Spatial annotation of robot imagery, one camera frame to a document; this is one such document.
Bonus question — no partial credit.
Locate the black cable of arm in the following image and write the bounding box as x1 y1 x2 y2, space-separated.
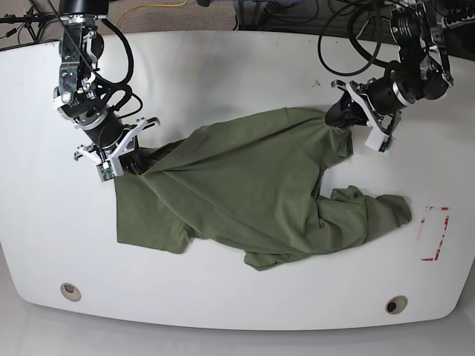
44 0 145 123
317 0 405 78

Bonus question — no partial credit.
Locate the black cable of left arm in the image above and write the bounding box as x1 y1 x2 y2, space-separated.
317 0 405 78

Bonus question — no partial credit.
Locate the right table cable grommet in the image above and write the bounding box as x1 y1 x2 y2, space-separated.
385 295 407 315

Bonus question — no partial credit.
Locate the red tape rectangle marking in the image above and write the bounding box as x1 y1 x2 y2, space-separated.
416 206 451 262

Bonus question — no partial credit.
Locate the left table cable grommet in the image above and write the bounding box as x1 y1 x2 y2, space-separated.
60 283 81 303

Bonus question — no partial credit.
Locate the white power strip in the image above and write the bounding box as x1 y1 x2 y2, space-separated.
442 7 474 29

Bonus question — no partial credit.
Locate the yellow cable on floor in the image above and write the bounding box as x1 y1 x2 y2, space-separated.
114 0 190 35

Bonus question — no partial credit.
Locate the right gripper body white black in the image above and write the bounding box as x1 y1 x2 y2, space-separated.
72 115 161 183

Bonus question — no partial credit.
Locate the table cable grommet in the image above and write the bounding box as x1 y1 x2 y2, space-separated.
385 295 407 315
60 283 81 303

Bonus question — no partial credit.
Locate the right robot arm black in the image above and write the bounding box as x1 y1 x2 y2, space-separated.
53 1 160 182

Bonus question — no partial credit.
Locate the olive green T-shirt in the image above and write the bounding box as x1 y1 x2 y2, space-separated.
114 108 412 271

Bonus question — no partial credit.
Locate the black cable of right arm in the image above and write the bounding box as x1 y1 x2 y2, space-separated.
44 0 145 123

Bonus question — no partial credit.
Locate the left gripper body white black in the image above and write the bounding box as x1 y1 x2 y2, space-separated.
331 77 408 152

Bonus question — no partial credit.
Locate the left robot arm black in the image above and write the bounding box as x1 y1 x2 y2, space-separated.
325 1 453 152

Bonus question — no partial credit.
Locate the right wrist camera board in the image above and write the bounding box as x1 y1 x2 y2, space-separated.
96 162 115 182

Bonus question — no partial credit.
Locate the black tripod stand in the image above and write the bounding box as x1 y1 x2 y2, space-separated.
1 1 58 46

